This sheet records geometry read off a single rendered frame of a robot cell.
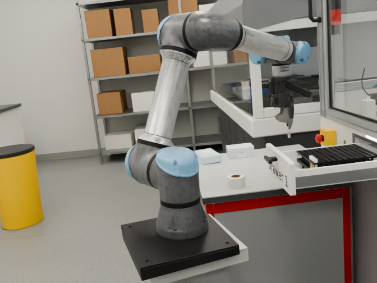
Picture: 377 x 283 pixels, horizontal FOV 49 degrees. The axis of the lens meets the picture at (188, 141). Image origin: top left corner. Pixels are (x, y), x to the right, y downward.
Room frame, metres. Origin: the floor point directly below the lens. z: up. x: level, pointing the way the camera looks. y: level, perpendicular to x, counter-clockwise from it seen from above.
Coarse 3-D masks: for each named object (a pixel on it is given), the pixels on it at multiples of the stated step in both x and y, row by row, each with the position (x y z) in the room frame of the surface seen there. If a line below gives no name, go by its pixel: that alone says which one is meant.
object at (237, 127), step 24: (240, 0) 2.27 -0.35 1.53; (264, 0) 2.17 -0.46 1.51; (288, 0) 2.18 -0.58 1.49; (312, 0) 2.18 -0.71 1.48; (264, 24) 2.17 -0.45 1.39; (288, 24) 2.18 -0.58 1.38; (312, 24) 2.19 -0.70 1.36; (216, 96) 3.58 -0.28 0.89; (240, 120) 2.50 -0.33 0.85; (264, 120) 2.17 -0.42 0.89; (312, 120) 2.19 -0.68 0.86; (264, 144) 2.20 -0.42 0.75; (288, 144) 2.20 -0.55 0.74; (312, 144) 2.21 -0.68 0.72
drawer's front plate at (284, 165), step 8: (272, 152) 1.42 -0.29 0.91; (280, 152) 1.36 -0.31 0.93; (280, 160) 1.32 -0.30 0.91; (288, 160) 1.25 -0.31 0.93; (272, 168) 1.43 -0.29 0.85; (280, 168) 1.33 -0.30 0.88; (288, 168) 1.23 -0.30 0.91; (280, 176) 1.33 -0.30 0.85; (288, 176) 1.24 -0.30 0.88; (280, 184) 1.34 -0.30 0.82; (288, 184) 1.24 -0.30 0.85; (288, 192) 1.25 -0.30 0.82
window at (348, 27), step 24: (336, 0) 1.68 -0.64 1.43; (360, 0) 1.49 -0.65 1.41; (336, 24) 1.69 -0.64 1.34; (360, 24) 1.49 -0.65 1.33; (336, 48) 1.70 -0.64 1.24; (360, 48) 1.49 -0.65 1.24; (336, 72) 1.70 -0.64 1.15; (360, 72) 1.49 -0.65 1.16; (336, 96) 1.71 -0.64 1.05; (360, 96) 1.50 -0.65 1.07
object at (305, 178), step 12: (348, 144) 1.50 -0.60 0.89; (360, 144) 1.50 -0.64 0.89; (288, 156) 1.49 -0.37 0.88; (300, 156) 1.49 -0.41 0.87; (300, 168) 1.44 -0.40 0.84; (312, 168) 1.25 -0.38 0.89; (324, 168) 1.25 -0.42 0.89; (336, 168) 1.25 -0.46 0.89; (348, 168) 1.25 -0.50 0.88; (360, 168) 1.25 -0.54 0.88; (372, 168) 1.25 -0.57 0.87; (300, 180) 1.24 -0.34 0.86; (312, 180) 1.24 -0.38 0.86; (324, 180) 1.24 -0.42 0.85; (336, 180) 1.25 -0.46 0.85; (348, 180) 1.25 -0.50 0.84; (360, 180) 1.25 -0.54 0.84
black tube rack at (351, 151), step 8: (352, 144) 1.47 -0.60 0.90; (304, 152) 1.43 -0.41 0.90; (312, 152) 1.42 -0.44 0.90; (320, 152) 1.40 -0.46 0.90; (328, 152) 1.39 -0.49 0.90; (336, 152) 1.38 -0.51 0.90; (344, 152) 1.37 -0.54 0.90; (352, 152) 1.36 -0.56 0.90; (360, 152) 1.35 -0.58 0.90; (368, 152) 1.35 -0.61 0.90; (304, 160) 1.43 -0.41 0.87; (320, 160) 1.31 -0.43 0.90; (328, 160) 1.30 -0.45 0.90; (336, 160) 1.30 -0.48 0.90; (344, 160) 1.29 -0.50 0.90; (352, 160) 1.29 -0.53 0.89; (360, 160) 1.36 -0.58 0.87; (368, 160) 1.35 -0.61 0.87
